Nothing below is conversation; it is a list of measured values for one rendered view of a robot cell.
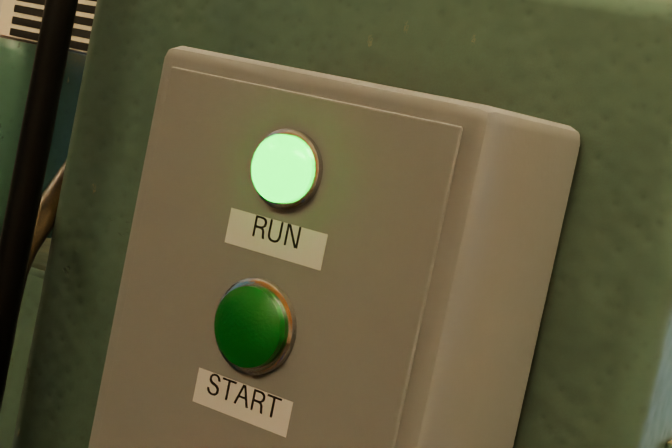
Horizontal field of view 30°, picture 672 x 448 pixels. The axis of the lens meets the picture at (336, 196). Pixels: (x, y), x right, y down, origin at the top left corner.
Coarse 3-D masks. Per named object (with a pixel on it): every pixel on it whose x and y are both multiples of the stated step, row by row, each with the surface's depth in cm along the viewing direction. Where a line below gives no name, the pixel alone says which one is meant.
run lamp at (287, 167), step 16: (272, 144) 31; (288, 144) 30; (304, 144) 30; (256, 160) 31; (272, 160) 30; (288, 160) 30; (304, 160) 30; (320, 160) 30; (256, 176) 31; (272, 176) 30; (288, 176) 30; (304, 176) 30; (320, 176) 30; (272, 192) 30; (288, 192) 30; (304, 192) 30; (288, 208) 31
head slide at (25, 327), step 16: (48, 240) 57; (32, 272) 50; (32, 288) 50; (32, 304) 50; (32, 320) 50; (16, 336) 50; (32, 336) 49; (16, 352) 50; (16, 368) 50; (16, 384) 50; (16, 400) 50; (0, 416) 50; (16, 416) 50; (0, 432) 50
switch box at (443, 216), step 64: (192, 64) 33; (256, 64) 32; (192, 128) 33; (256, 128) 32; (320, 128) 31; (384, 128) 30; (448, 128) 29; (512, 128) 29; (192, 192) 33; (256, 192) 32; (320, 192) 30; (384, 192) 30; (448, 192) 29; (512, 192) 30; (128, 256) 34; (192, 256) 32; (256, 256) 31; (384, 256) 29; (448, 256) 29; (512, 256) 31; (128, 320) 34; (192, 320) 32; (320, 320) 30; (384, 320) 29; (448, 320) 29; (512, 320) 32; (128, 384) 33; (192, 384) 32; (256, 384) 31; (320, 384) 30; (384, 384) 29; (448, 384) 29; (512, 384) 33
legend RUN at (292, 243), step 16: (240, 224) 32; (256, 224) 31; (272, 224) 31; (288, 224) 31; (240, 240) 32; (256, 240) 31; (272, 240) 31; (288, 240) 31; (304, 240) 31; (320, 240) 30; (288, 256) 31; (304, 256) 31; (320, 256) 30
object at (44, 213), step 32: (64, 0) 39; (64, 32) 39; (64, 64) 39; (32, 96) 39; (32, 128) 39; (32, 160) 39; (32, 192) 39; (32, 224) 39; (0, 256) 39; (32, 256) 42; (0, 288) 39; (0, 320) 39; (0, 352) 39; (0, 384) 39
